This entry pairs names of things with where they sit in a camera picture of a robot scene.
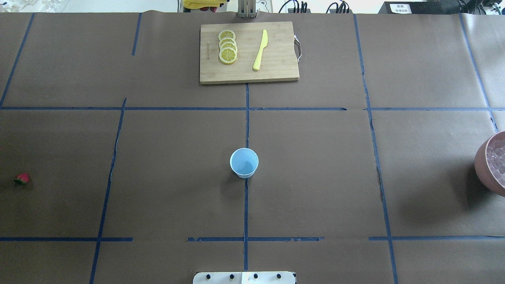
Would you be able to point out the light blue cup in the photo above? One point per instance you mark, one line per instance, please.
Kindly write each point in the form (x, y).
(244, 162)

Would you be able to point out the pink bowl with ice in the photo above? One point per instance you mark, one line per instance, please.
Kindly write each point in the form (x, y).
(489, 163)

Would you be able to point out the yellow plastic knife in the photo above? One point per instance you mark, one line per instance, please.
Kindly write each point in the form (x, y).
(259, 56)

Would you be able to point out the lemon slice front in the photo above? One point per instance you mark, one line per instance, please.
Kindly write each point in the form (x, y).
(228, 55)

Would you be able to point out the wooden cutting board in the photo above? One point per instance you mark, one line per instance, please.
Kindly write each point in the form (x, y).
(279, 61)

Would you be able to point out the lemon slice top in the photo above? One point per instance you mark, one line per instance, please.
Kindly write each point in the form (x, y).
(226, 34)

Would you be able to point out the yellow cloth bag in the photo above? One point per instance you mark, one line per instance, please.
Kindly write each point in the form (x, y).
(203, 4)

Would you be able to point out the black box with label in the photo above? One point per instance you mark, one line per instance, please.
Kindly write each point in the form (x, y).
(424, 7)

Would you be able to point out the red strawberry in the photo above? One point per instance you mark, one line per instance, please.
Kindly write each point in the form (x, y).
(22, 179)

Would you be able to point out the aluminium frame post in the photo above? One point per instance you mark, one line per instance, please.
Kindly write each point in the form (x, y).
(247, 9)

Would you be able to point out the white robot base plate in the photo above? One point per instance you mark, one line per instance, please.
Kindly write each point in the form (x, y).
(245, 277)

